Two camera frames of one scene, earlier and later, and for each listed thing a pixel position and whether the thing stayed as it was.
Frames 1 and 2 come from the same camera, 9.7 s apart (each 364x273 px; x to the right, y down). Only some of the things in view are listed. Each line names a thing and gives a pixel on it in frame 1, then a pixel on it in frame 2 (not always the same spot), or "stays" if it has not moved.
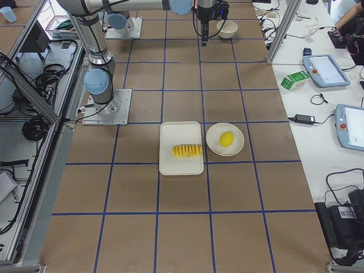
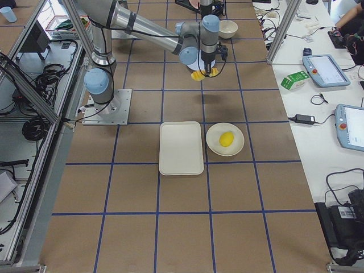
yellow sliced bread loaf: [187, 150] to [199, 75]
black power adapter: [305, 119] stays
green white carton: [294, 81] stays
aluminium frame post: [292, 9] stays
